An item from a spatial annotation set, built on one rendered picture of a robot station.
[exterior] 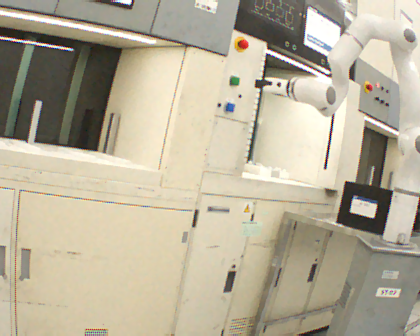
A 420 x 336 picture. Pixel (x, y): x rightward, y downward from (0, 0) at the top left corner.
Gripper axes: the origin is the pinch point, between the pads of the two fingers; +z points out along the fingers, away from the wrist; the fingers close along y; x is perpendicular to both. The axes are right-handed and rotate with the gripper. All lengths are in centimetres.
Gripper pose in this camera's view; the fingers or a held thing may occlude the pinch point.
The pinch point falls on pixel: (260, 84)
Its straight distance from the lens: 198.9
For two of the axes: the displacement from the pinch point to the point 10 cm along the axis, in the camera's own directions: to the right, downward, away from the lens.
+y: 7.1, 1.0, 6.9
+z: -6.7, -1.7, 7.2
